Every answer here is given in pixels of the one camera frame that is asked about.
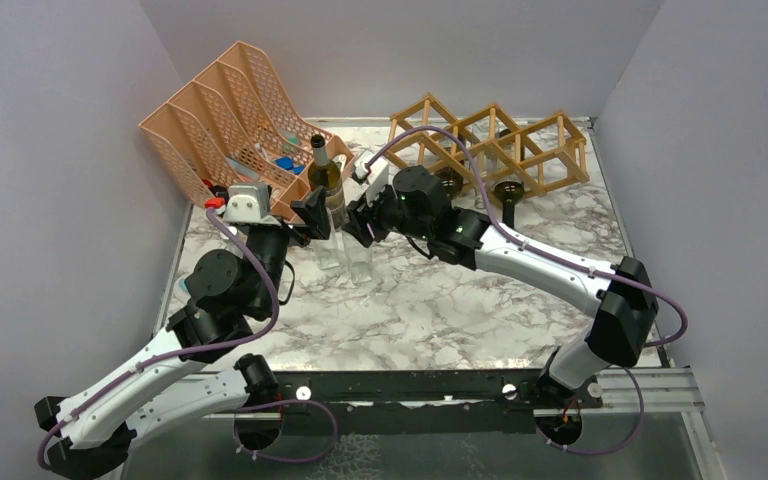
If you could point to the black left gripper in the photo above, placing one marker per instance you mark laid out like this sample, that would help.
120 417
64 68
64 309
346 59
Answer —
315 214

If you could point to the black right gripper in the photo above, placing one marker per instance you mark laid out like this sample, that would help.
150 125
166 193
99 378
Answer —
360 215

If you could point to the small clear glass bottle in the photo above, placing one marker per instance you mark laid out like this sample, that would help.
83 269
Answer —
328 251

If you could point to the dark labelled wine bottle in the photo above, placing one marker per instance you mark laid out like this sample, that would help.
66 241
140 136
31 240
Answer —
451 180

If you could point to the dark green wine bottle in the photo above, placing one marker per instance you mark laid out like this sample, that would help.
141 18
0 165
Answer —
509 190

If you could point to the tall clear glass bottle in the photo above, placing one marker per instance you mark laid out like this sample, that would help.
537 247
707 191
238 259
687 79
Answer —
483 163

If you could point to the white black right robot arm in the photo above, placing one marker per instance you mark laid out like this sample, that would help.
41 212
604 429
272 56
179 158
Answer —
413 203

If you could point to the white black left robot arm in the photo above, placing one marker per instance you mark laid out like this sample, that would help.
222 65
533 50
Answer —
91 433

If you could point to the green wine bottle gold label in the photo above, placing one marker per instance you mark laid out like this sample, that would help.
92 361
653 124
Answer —
325 173

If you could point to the clear bottle blue content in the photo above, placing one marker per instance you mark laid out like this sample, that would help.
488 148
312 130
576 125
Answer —
182 287

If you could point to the wooden lattice wine rack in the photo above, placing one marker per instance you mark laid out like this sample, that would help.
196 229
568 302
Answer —
550 152

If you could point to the blue item in organizer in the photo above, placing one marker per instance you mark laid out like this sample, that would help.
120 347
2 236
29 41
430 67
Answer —
288 164

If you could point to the peach plastic file organizer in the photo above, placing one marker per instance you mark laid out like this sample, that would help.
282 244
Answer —
229 124

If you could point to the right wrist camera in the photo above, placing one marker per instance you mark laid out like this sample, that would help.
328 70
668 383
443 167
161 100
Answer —
371 179

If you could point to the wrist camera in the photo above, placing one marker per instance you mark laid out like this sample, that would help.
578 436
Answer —
371 179
247 203

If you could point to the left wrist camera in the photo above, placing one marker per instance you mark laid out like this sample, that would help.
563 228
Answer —
247 203

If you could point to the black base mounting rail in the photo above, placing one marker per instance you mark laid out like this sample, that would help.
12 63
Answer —
410 402

